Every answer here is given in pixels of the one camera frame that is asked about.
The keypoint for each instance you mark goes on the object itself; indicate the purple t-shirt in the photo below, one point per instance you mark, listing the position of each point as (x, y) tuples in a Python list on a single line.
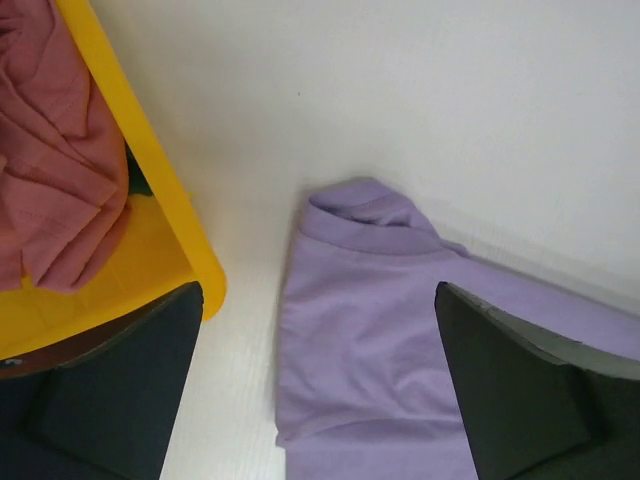
[(363, 387)]

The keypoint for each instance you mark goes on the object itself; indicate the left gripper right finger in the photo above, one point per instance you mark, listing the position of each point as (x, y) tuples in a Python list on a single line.
[(536, 404)]

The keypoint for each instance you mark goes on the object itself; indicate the yellow plastic tray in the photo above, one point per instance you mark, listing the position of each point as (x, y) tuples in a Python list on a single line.
[(164, 246)]

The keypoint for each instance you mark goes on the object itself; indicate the pink t-shirt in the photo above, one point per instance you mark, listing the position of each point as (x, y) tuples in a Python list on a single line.
[(64, 174)]

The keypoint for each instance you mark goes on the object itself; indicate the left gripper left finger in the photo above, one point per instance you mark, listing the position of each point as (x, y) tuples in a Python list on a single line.
[(101, 404)]

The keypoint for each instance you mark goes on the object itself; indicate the dark green t-shirt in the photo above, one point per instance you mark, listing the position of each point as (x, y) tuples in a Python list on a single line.
[(138, 184)]

